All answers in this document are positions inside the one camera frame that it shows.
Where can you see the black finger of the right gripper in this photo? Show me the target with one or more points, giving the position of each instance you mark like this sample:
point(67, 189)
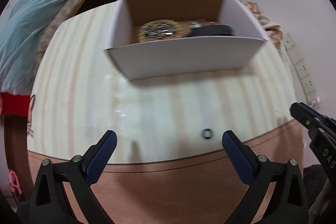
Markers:
point(308, 117)

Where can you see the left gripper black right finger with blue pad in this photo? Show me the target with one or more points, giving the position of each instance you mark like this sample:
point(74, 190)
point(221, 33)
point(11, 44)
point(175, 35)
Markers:
point(288, 203)

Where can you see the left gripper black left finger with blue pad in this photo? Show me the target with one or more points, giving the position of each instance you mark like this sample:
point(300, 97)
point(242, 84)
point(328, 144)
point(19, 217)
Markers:
point(49, 202)

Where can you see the pink slipper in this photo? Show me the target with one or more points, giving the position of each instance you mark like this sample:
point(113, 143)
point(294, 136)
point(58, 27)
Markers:
point(14, 184)

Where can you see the beige checkered cloth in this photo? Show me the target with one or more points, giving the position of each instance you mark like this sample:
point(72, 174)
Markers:
point(272, 29)

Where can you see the bed with checkered mattress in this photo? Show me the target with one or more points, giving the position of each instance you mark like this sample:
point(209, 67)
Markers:
point(19, 104)

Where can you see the striped tablecloth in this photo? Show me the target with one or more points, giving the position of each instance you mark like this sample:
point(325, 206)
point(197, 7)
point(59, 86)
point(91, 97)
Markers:
point(78, 95)

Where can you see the black band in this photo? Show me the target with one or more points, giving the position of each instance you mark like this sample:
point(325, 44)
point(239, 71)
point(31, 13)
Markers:
point(212, 30)

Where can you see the white cardboard box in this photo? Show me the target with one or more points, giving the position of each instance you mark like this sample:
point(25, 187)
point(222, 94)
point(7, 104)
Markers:
point(148, 38)

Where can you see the light blue duvet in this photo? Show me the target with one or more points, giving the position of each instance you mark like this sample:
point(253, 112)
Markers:
point(19, 43)

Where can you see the white wall socket strip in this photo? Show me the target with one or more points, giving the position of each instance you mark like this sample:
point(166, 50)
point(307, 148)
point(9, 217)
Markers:
point(303, 73)

